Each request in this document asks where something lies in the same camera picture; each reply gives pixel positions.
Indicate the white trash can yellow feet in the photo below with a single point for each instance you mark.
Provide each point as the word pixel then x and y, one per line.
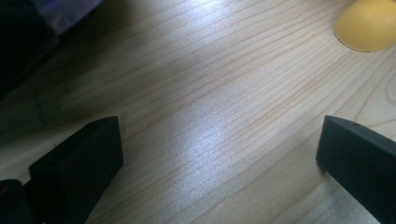
pixel 367 25

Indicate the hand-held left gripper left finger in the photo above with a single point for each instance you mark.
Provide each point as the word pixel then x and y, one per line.
pixel 77 168

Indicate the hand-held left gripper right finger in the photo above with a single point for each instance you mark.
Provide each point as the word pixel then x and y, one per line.
pixel 361 155

